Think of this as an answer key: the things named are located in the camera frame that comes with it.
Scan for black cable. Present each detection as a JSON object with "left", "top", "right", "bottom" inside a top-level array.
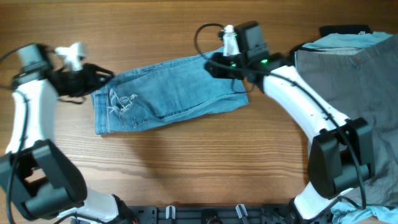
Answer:
[
  {"left": 0, "top": 43, "right": 44, "bottom": 224},
  {"left": 194, "top": 23, "right": 368, "bottom": 210}
]

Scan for right black cable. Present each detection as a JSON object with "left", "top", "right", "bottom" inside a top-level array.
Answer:
[{"left": 194, "top": 23, "right": 368, "bottom": 210}]

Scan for left black cable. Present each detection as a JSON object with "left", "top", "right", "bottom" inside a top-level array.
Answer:
[{"left": 0, "top": 43, "right": 44, "bottom": 224}]

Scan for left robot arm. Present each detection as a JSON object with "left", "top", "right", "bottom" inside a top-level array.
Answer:
[{"left": 1, "top": 42, "right": 138, "bottom": 223}]

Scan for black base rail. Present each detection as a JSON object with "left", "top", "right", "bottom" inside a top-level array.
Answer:
[{"left": 130, "top": 204, "right": 299, "bottom": 224}]

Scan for light blue shirt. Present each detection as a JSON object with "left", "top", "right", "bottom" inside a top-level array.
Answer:
[{"left": 304, "top": 32, "right": 397, "bottom": 223}]

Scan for grey trousers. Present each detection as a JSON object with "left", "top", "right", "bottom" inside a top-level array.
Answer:
[{"left": 295, "top": 35, "right": 397, "bottom": 207}]

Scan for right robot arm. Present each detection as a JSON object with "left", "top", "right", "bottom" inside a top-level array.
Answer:
[{"left": 205, "top": 21, "right": 376, "bottom": 223}]

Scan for black garment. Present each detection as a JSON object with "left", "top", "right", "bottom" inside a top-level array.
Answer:
[{"left": 289, "top": 24, "right": 373, "bottom": 58}]

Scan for light blue denim jeans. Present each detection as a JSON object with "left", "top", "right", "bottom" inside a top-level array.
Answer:
[{"left": 91, "top": 55, "right": 249, "bottom": 135}]

